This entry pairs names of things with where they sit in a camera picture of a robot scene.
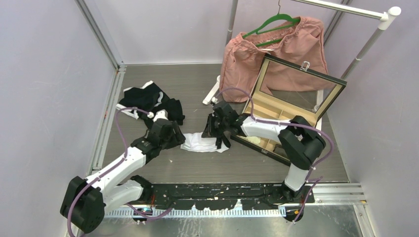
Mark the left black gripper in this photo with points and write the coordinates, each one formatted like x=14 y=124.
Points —
x=177 y=138

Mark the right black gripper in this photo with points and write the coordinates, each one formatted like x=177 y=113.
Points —
x=209 y=131

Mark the white black-trimmed underwear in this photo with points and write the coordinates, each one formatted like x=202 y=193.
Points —
x=195 y=143

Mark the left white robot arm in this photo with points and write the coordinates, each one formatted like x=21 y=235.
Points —
x=87 y=200

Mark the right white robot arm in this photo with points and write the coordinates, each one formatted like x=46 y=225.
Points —
x=301 y=142

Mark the black white-trimmed underwear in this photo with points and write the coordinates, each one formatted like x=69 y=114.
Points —
x=139 y=102

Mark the cream rolled underwear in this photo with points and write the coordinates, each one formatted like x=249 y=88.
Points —
x=253 y=139

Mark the black compartment storage box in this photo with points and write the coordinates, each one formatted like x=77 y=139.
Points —
x=284 y=90

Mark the pink hanging shorts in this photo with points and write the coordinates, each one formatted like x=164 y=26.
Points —
x=243 y=54

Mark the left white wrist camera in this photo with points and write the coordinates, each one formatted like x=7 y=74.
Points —
x=161 y=114

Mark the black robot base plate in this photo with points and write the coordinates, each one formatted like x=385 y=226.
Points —
x=217 y=196

